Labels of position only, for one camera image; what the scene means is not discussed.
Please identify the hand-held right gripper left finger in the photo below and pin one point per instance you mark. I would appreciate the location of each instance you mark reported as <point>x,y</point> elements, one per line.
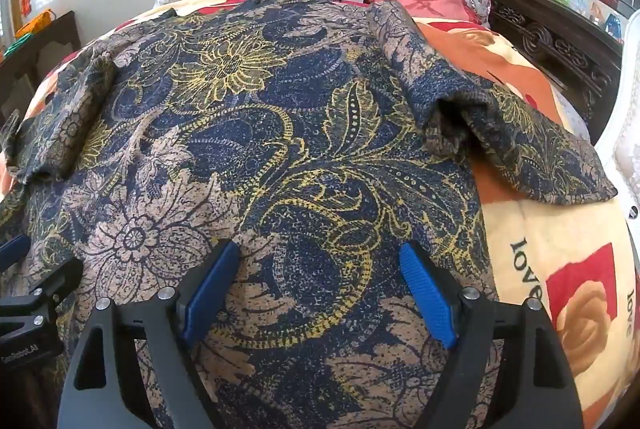
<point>210,290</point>

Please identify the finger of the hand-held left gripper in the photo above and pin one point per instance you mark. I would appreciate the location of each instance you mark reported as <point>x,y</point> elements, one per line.
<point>55,280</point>
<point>12,250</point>

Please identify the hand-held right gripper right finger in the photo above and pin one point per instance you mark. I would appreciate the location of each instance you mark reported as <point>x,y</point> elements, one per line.
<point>427,300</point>

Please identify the dark blue floral shirt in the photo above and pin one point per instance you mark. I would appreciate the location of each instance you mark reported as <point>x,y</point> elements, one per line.
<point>300,134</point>

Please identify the orange printed blanket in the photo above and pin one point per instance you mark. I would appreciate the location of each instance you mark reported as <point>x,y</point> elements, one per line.
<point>540,229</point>

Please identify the green cloth item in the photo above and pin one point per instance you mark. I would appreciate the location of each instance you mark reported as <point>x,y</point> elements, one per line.
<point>15,46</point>

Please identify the orange yellow bag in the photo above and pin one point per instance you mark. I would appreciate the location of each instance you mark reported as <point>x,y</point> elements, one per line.
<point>35,24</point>

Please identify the white upholstered chair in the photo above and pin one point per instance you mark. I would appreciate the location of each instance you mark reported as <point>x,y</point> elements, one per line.
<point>625,149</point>

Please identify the dark carved wooden headboard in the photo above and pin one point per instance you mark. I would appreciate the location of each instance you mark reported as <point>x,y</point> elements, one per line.
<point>555,44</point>

